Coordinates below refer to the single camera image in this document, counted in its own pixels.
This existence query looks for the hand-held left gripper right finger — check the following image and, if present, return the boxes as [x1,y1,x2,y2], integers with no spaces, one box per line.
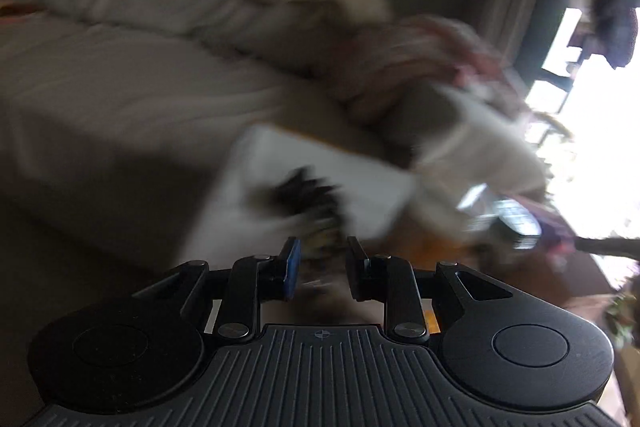
[346,235,514,343]

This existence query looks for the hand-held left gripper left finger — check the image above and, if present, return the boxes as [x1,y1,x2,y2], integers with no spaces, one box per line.
[132,236,302,341]

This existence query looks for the white cloth with dark print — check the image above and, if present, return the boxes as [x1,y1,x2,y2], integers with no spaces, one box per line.
[176,125,420,271]

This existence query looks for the person's white-sleeved right forearm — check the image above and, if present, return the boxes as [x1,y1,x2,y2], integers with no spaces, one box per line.
[407,84,548,228]

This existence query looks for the black rod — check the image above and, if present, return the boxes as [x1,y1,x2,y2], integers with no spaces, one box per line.
[572,234,640,260]

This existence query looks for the pink striped cloth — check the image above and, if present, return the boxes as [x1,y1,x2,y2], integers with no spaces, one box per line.
[320,14,526,132]

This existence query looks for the dark hanging clothing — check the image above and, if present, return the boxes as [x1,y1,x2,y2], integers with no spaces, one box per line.
[590,0,640,70]

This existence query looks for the grey sofa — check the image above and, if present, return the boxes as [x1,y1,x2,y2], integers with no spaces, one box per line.
[0,0,401,278]

